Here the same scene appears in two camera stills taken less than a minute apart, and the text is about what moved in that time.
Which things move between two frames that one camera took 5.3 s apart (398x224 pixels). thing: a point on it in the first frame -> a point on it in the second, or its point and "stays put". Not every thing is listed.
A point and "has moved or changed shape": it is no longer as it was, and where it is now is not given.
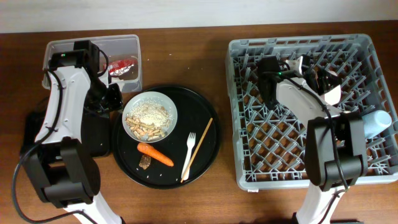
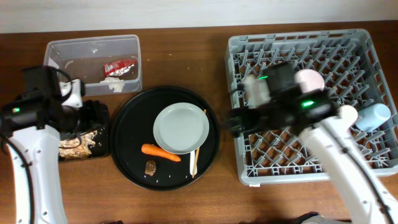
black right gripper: (321, 89) -> (257, 126)
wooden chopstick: (197, 150) has moved or changed shape
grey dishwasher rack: (269, 141) stays put
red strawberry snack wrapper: (120, 66) stays put
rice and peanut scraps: (148, 121) has moved or changed shape
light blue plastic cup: (375, 122) has moved or changed shape
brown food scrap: (145, 162) -> (150, 167)
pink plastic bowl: (334, 97) has moved or changed shape
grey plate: (149, 116) -> (180, 128)
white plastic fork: (190, 142) -> (193, 166)
